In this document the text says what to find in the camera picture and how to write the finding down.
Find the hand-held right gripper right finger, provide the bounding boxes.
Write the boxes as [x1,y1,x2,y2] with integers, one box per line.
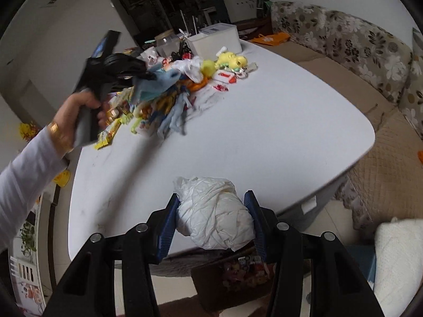
[244,190,385,317]

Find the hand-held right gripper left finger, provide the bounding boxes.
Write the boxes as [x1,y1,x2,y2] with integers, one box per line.
[43,193,181,317]

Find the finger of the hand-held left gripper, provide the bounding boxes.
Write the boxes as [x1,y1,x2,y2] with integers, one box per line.
[129,70,157,82]
[124,55,148,72]

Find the light blue cloth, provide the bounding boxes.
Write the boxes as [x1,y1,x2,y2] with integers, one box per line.
[131,68,183,105]

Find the pile of colourful snack wrappers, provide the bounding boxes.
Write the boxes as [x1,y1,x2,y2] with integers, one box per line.
[94,84,186,151]

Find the brown cardboard box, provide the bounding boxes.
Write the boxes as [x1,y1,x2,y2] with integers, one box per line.
[191,254,275,314]

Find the person's left forearm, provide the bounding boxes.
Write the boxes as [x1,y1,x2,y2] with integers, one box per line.
[0,127,71,251]

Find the person's left hand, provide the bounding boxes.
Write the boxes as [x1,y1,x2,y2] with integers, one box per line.
[53,91,112,155]

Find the clear plastic jar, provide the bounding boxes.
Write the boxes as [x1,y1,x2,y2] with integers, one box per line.
[155,30,181,57]

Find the cartoon print wrapper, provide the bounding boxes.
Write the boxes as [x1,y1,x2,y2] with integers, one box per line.
[222,256,269,290]

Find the white thin plastic bag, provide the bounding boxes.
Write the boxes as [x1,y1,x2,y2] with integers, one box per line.
[171,56,204,84]

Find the grey blue plastic bag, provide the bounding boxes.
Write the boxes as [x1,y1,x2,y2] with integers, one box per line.
[157,96,192,139]

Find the orange plastic wrapper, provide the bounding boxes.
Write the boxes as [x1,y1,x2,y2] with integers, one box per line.
[187,76,212,93]

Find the dark wooden cabinet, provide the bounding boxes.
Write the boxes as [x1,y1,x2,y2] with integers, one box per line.
[101,0,262,46]

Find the white red print plastic bag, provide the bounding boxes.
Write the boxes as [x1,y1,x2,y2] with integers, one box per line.
[185,84,229,121]

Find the white storage box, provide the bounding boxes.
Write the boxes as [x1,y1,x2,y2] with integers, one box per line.
[186,23,242,57]

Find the red white flat packet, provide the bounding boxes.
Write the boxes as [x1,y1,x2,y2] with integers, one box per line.
[213,71,239,85]

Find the yellow plush toy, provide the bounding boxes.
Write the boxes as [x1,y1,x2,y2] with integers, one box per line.
[215,51,249,71]

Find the yellow flowers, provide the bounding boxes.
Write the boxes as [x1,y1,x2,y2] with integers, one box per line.
[19,122,38,141]

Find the small white toy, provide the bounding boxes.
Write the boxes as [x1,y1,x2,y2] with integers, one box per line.
[236,67,258,80]

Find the blue grey plastic bin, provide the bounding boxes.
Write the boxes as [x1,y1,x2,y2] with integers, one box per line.
[346,244,378,285]

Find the white printed carton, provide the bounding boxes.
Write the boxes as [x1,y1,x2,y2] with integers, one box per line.
[222,0,260,24]

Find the dark low wooden bench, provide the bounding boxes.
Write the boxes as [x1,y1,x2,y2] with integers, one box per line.
[233,18,273,39]

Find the orange cloth bag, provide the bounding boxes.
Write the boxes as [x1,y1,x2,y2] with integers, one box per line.
[250,32,291,46]

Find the green bag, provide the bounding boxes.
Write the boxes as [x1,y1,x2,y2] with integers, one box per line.
[256,0,273,19]

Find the green potted plant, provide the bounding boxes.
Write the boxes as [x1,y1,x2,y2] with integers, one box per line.
[20,221,38,259]

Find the beige quilted sofa cover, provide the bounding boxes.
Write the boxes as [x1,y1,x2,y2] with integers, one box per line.
[274,41,423,233]

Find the white cloth bottom right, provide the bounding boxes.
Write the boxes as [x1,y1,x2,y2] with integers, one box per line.
[373,217,423,317]

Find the white shelf unit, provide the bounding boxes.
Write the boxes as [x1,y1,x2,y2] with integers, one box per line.
[7,201,51,315]

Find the floral pillow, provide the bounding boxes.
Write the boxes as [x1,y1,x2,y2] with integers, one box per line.
[398,28,423,139]

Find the floral sofa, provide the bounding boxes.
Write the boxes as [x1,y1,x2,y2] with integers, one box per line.
[269,1,423,235]

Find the gold bracelet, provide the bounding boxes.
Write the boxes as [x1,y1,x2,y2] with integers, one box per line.
[47,122,74,155]

